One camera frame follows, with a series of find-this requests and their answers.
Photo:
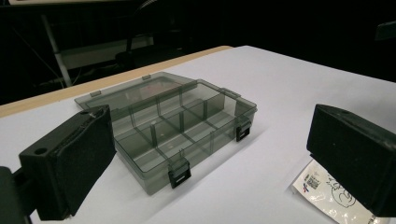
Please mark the dark monitor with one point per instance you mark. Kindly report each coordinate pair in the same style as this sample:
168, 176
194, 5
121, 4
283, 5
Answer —
385, 30

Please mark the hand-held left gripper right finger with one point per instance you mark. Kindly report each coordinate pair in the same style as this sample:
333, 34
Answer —
355, 149

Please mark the black desk lamp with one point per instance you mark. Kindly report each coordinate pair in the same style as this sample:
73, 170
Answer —
137, 40

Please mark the white printed plastic packet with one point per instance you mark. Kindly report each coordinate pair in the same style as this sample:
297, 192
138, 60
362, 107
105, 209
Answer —
330, 193

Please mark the grey transparent compartment box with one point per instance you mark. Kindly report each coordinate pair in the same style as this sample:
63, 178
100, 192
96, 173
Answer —
174, 130

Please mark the white metal stand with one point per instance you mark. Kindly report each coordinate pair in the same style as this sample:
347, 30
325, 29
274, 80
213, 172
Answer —
56, 49

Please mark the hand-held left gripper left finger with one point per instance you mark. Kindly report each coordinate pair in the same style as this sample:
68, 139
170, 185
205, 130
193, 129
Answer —
71, 161

